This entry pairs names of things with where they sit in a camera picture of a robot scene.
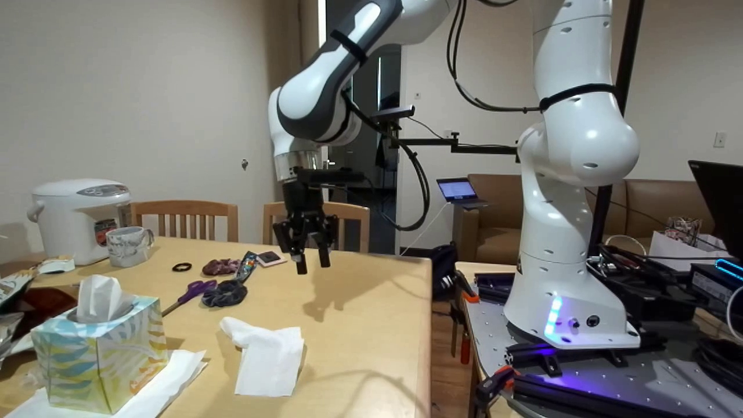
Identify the purple handled scissors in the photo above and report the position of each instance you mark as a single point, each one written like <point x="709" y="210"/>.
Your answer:
<point x="194" y="292"/>

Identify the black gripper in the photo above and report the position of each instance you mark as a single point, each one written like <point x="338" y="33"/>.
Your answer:
<point x="304" y="221"/>

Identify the black fabric bundle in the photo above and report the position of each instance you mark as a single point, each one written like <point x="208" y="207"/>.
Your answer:
<point x="226" y="294"/>

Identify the maroon scrunchie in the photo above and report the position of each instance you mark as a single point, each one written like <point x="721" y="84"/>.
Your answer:
<point x="222" y="269"/>

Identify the white electric water boiler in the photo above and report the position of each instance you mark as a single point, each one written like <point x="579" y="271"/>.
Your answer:
<point x="74" y="217"/>

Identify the brown sofa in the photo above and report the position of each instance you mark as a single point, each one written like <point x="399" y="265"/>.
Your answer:
<point x="490" y="229"/>

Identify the small laptop screen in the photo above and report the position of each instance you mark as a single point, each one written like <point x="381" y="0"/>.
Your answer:
<point x="457" y="192"/>

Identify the white napkin under box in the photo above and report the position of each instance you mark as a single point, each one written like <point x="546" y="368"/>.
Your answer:
<point x="148" y="402"/>

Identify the black monitor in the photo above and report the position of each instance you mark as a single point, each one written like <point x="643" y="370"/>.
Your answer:
<point x="723" y="193"/>

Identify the white tissue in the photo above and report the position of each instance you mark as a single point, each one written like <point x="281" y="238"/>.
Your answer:
<point x="269" y="358"/>

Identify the black electronics box blue light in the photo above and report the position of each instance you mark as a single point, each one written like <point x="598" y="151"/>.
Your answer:
<point x="715" y="285"/>

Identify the patterned tissue box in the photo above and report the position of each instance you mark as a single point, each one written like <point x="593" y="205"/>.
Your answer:
<point x="101" y="366"/>

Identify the right wooden chair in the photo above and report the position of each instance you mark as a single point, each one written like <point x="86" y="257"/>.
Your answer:
<point x="354" y="223"/>

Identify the pink phone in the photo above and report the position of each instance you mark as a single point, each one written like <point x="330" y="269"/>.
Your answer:
<point x="269" y="258"/>

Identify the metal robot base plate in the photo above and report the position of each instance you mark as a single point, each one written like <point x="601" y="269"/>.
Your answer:
<point x="539" y="382"/>

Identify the next tissue in box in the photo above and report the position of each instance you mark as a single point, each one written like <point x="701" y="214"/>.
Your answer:
<point x="101" y="298"/>

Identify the wooden chair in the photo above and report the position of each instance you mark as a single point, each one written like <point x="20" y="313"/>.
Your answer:
<point x="354" y="223"/>
<point x="189" y="220"/>

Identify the snack wrappers pile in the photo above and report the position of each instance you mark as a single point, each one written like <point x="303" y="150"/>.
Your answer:
<point x="27" y="305"/>

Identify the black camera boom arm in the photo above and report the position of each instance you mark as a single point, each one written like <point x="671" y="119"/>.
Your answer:
<point x="386" y="121"/>

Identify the left wooden chair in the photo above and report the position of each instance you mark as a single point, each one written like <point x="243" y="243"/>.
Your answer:
<point x="189" y="220"/>

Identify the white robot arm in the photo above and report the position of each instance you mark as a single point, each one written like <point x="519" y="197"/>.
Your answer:
<point x="579" y="142"/>

